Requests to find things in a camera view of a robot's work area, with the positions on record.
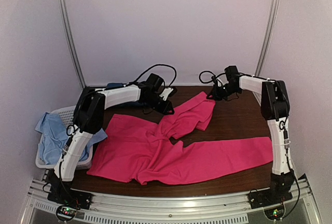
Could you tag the right aluminium frame post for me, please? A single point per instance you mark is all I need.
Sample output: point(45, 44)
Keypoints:
point(273, 12)

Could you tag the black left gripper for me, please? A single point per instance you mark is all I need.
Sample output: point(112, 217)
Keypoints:
point(168, 106)

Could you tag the left circuit board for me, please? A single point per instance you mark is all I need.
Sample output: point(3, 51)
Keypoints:
point(65, 213)

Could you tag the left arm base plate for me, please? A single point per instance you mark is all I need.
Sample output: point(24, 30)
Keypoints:
point(75, 199)

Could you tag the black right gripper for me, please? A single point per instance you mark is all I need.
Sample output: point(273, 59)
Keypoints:
point(216, 93)

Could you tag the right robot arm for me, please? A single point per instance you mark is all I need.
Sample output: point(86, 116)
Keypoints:
point(274, 107)

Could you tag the dark blue polo shirt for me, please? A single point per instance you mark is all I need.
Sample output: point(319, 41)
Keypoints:
point(113, 85)

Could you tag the aluminium front rail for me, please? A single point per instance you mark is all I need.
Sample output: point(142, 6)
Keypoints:
point(218, 201)

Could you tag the left aluminium frame post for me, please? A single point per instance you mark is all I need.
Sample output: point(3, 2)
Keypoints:
point(70, 42)

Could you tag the right circuit board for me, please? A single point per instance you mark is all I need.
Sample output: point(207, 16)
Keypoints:
point(274, 213)

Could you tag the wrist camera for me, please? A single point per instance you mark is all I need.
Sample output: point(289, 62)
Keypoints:
point(216, 81)
point(168, 92)

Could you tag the light blue garment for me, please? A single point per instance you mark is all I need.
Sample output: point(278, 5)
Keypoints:
point(54, 138)

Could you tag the aluminium frame post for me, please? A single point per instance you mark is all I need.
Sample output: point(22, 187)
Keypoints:
point(70, 42)
point(273, 12)

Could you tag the circuit board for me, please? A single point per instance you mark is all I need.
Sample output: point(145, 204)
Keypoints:
point(274, 213)
point(65, 213)

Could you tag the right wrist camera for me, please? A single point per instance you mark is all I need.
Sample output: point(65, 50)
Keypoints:
point(216, 81)

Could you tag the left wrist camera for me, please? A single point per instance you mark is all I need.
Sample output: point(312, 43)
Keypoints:
point(168, 92)

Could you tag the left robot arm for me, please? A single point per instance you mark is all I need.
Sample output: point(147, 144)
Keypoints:
point(88, 119)

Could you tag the red garment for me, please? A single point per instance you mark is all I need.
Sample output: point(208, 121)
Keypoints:
point(137, 149)

